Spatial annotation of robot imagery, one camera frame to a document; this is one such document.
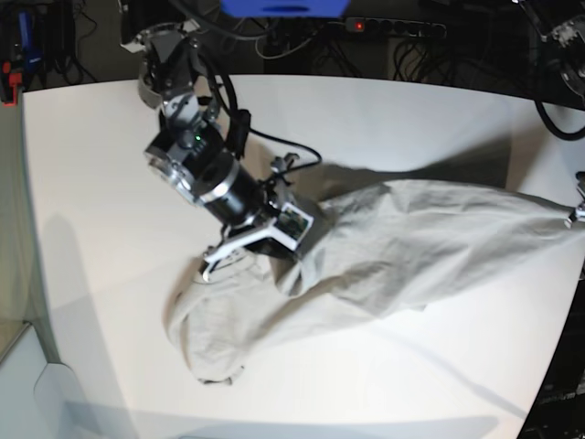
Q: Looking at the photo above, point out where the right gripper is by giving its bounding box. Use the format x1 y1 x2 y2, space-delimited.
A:
200 154 329 283

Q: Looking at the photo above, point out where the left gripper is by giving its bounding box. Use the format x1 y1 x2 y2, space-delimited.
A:
565 171 585 229

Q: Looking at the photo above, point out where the beige t-shirt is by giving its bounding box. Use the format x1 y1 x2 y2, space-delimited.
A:
165 180 584 383

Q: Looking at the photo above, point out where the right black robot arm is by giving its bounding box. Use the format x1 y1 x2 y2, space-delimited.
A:
119 1 325 281

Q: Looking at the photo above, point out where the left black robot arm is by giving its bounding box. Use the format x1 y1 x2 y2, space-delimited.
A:
512 1 584 229

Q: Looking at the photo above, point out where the blue plastic bin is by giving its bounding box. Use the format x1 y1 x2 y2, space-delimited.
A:
220 0 350 17

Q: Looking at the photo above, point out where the black power strip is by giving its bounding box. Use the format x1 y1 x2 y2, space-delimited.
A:
344 17 448 39

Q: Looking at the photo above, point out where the red and blue clamp tool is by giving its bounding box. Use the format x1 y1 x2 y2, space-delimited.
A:
1 3 32 106

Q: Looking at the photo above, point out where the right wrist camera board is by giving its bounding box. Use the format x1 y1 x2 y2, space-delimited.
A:
275 202 314 251

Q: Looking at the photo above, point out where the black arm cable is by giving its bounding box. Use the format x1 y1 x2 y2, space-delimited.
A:
200 59 324 173

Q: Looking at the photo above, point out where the white cable on floor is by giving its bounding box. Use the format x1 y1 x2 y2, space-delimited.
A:
254 27 316 60

